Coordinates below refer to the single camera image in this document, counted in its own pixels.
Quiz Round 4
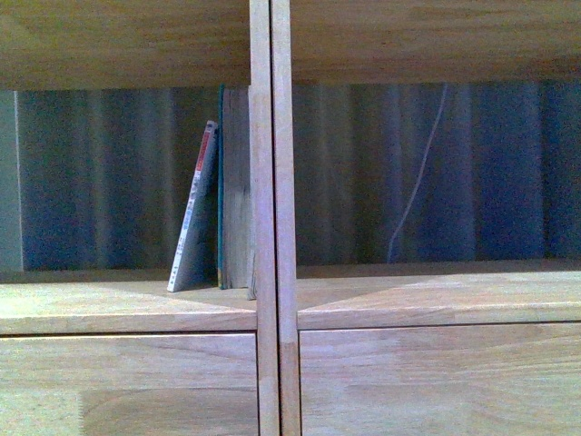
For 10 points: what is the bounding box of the white red-spined book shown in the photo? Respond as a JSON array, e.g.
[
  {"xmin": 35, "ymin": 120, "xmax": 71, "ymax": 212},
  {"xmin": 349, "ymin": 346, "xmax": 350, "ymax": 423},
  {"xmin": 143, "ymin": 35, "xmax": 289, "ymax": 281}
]
[{"xmin": 167, "ymin": 121, "xmax": 219, "ymax": 292}]

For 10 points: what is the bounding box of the wooden shelf unit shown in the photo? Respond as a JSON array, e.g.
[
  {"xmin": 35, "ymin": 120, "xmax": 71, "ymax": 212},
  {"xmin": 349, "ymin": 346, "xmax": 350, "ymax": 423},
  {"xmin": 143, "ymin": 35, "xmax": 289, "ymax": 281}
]
[
  {"xmin": 271, "ymin": 1, "xmax": 580, "ymax": 435},
  {"xmin": 1, "ymin": 1, "xmax": 281, "ymax": 435}
]

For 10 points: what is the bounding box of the left wooden shelf unit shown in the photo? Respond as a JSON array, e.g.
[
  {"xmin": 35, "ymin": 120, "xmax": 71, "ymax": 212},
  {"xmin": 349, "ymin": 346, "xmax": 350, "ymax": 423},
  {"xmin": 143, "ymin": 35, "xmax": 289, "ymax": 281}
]
[{"xmin": 1, "ymin": 1, "xmax": 281, "ymax": 435}]

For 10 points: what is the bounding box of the blue curtain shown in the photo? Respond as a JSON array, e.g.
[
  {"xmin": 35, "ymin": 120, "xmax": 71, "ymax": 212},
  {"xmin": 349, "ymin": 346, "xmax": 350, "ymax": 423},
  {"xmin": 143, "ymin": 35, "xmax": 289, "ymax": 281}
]
[{"xmin": 9, "ymin": 82, "xmax": 580, "ymax": 270}]

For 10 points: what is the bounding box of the right wooden shelf unit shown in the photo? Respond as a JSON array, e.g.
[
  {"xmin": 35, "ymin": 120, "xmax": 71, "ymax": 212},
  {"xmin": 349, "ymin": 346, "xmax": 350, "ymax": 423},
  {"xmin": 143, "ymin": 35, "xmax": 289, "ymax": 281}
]
[{"xmin": 271, "ymin": 1, "xmax": 580, "ymax": 435}]

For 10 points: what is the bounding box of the thin green book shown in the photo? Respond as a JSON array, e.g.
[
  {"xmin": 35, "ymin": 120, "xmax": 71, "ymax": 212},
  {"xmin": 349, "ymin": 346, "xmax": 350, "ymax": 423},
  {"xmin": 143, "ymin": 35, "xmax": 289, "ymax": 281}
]
[{"xmin": 217, "ymin": 84, "xmax": 226, "ymax": 289}]

